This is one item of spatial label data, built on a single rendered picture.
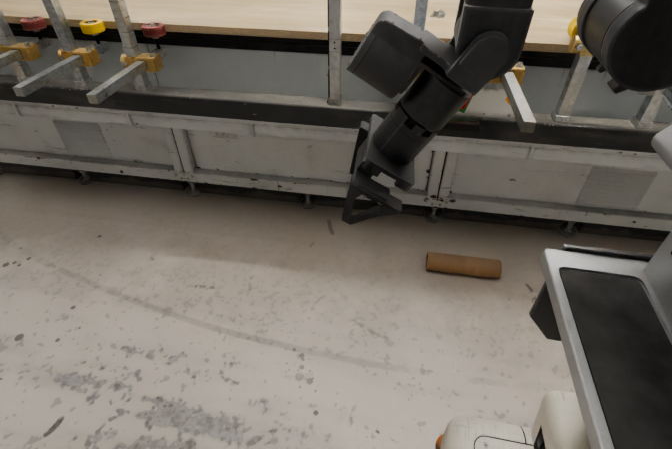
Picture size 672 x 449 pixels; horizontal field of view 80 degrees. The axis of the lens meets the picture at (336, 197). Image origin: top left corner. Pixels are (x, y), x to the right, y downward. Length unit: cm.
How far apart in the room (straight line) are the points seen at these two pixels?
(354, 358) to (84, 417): 89
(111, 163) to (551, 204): 218
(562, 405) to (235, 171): 175
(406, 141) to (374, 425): 112
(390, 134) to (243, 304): 133
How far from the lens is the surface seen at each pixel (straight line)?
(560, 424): 65
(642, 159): 176
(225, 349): 161
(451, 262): 177
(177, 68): 188
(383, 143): 47
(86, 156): 251
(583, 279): 46
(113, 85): 151
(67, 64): 175
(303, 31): 156
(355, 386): 149
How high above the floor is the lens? 134
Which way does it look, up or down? 39 degrees down
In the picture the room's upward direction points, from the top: straight up
